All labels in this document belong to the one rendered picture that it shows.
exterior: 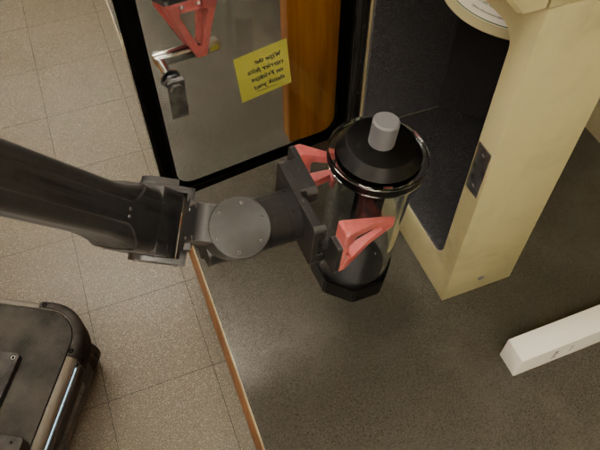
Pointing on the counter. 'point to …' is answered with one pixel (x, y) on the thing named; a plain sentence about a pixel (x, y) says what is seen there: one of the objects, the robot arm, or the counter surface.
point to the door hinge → (359, 57)
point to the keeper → (478, 170)
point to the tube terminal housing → (518, 143)
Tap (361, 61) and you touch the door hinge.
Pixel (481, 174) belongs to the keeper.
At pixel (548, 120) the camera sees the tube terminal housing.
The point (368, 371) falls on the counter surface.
